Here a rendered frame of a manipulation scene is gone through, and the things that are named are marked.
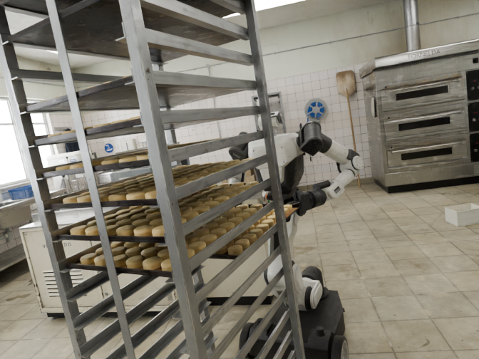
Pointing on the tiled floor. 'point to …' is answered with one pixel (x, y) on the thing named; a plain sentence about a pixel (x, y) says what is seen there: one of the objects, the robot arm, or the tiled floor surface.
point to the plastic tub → (462, 214)
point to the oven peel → (347, 79)
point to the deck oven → (424, 117)
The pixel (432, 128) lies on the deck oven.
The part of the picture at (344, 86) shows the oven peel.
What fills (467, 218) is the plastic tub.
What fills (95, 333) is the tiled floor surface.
